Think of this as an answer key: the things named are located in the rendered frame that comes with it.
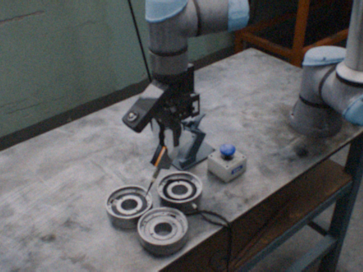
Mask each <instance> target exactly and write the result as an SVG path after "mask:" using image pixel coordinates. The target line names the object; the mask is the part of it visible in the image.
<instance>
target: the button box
mask: <svg viewBox="0 0 363 272"><path fill-rule="evenodd" d="M246 164H247V157H246V156H244V155H243V154H241V153H239V152H238V151H236V153H235V154H233V155H230V156H225V155H223V154H222V153H221V152H220V150H217V151H216V152H214V153H212V154H210V155H208V170H209V171H210V172H212V173H213V174H215V175H216V176H217V177H218V178H220V179H221V180H223V181H224V182H226V183H227V182H229V181H231V180H232V179H234V178H236V177H238V176H239V175H240V174H241V173H243V172H245V171H246Z"/></svg>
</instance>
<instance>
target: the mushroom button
mask: <svg viewBox="0 0 363 272"><path fill-rule="evenodd" d="M220 152H221V153H222V154H223V155H225V156H230V155H233V154H235V153H236V148H235V146H234V145H232V144H223V145H221V147H220Z"/></svg>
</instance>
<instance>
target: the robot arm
mask: <svg viewBox="0 0 363 272"><path fill-rule="evenodd" d="M145 8H146V13H145V19H146V20H147V26H148V43H149V53H150V68H151V76H152V78H153V79H154V80H153V82H152V83H151V84H150V85H149V86H148V87H147V88H146V90H145V91H144V92H143V93H142V95H141V96H140V97H139V98H138V99H137V100H136V102H135V103H134V104H133V106H131V108H129V110H128V111H127V112H126V114H125V115H124V116H123V117H122V121H123V123H124V124H125V125H126V126H127V127H128V128H130V129H131V130H133V131H135V133H138V134H140V133H142V131H143V130H144V128H145V127H146V126H148V124H149V123H150V126H151V130H152V132H153V136H154V138H155V141H156V143H157V145H158V144H163V145H165V138H167V150H168V151H167V155H168V156H169V157H170V158H171V159H172V160H174V159H175V157H177V155H178V152H179V150H180V149H181V148H182V146H183V145H185V144H186V143H187V142H188V141H189V140H190V139H191V138H192V134H191V133H190V132H186V131H183V125H182V124H181V123H180V121H184V120H186V119H188V117H190V116H191V118H192V119H193V117H196V116H198V115H200V94H199V93H197V92H196V91H195V89H194V65H193V64H188V45H187V39H188V38H195V37H200V36H208V35H213V34H221V33H229V32H231V31H237V29H242V28H243V27H245V25H246V24H247V21H248V18H249V5H248V2H247V0H146V2H145ZM190 94H195V95H194V96H191V95H190ZM196 101H197V111H195V112H193V111H194V110H195V106H193V102H196ZM343 119H344V120H345V121H348V122H350V123H351V124H352V125H355V126H363V0H353V8H352V13H351V20H350V29H349V33H348V41H347V46H346V49H343V48H340V47H316V48H313V49H311V50H308V51H307V52H306V54H305V58H304V62H303V69H302V78H301V82H300V91H299V96H298V99H297V101H296V102H295V105H294V106H293V107H292V109H291V111H290V115H289V124H290V126H291V127H292V128H294V129H295V130H296V131H298V132H299V133H301V134H303V135H306V136H310V137H318V138H323V137H331V136H334V135H336V134H337V133H339V132H340V131H341V128H342V125H343Z"/></svg>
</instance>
